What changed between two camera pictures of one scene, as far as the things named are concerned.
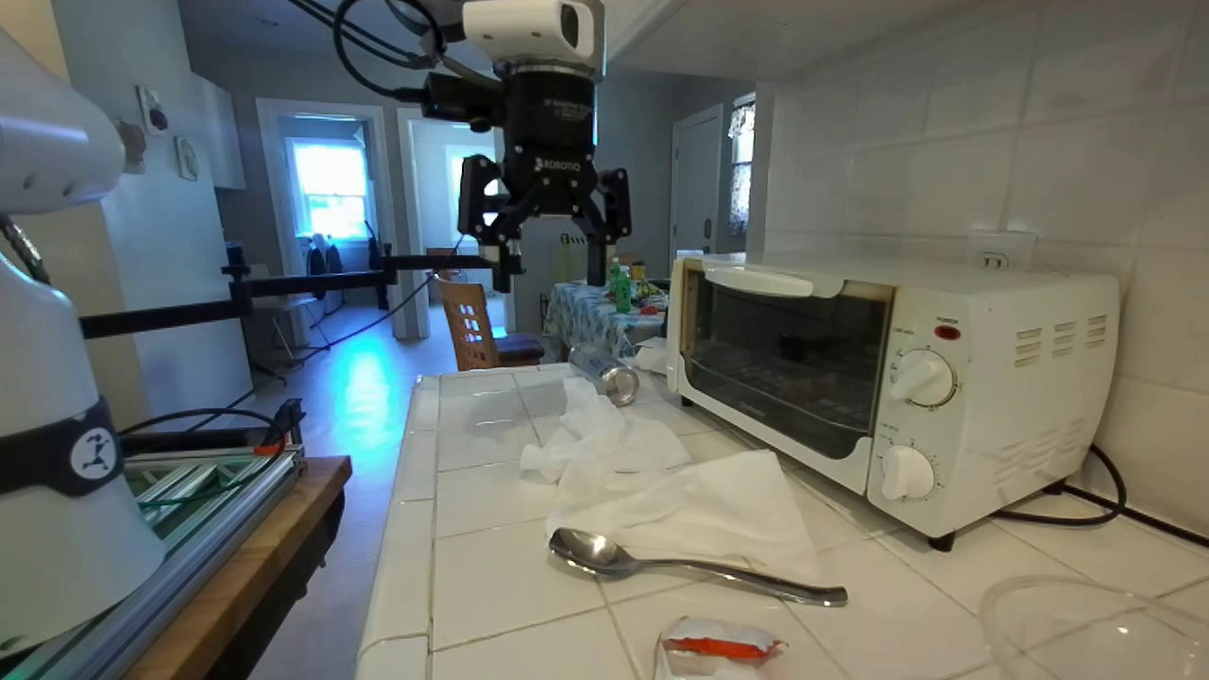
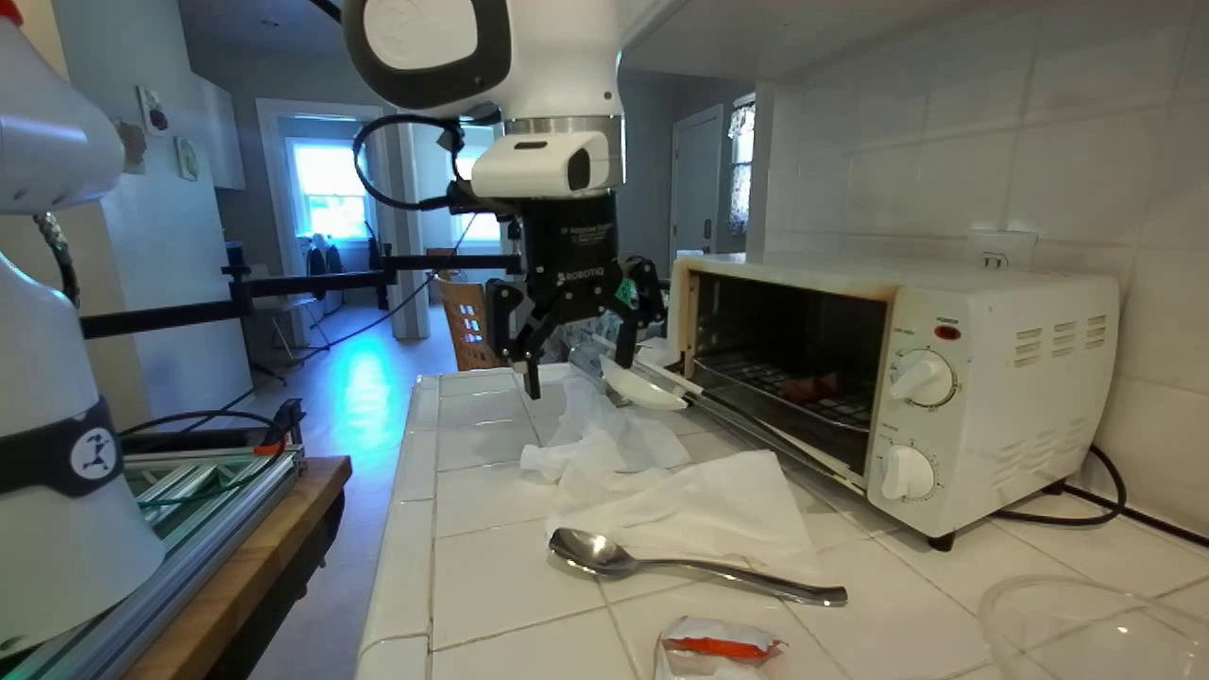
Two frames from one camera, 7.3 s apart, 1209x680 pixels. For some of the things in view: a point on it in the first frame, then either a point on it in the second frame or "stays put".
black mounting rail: [295, 286] stays put
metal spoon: [606, 558] stays put
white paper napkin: [723, 516] stays put
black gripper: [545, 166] → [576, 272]
